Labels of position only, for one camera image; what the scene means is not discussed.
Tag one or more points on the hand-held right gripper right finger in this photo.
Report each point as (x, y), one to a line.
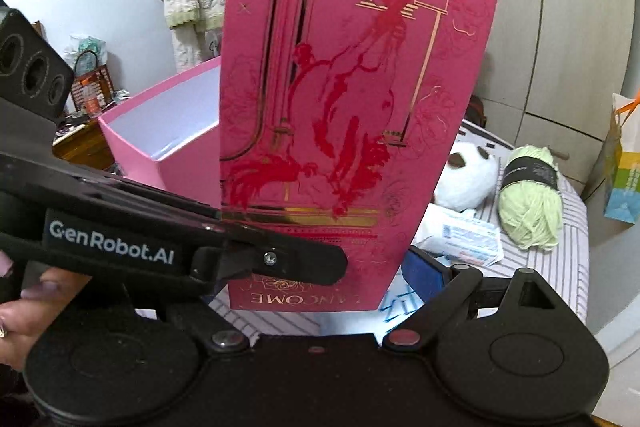
(422, 274)

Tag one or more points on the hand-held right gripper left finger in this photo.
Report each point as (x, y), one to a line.
(200, 318)

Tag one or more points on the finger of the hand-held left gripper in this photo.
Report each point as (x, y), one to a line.
(300, 262)
(175, 199)

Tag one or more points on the pink storage box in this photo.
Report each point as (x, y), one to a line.
(190, 177)

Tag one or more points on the white blue tissue packet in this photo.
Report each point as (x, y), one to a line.
(465, 232)

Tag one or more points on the light green yarn ball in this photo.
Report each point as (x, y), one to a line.
(530, 217)

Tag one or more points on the magenta gold-printed box lid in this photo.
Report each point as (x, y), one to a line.
(350, 107)

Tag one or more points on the person's left hand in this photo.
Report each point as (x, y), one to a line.
(45, 297)

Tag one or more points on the wooden nightstand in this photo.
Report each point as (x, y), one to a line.
(80, 142)

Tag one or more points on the white panda plush toy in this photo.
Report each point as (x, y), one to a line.
(465, 187)

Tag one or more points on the orange drink bottle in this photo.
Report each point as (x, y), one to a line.
(91, 104)

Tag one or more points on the red checked basket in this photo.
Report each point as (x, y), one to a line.
(82, 93)

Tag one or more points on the striped bed sheet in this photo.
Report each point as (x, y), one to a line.
(565, 267)

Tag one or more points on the clear plastic bag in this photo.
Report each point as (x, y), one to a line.
(90, 44)

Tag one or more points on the white blue paper bag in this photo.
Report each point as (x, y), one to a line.
(620, 177)

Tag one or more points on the grey wooden wardrobe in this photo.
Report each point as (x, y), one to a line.
(525, 32)

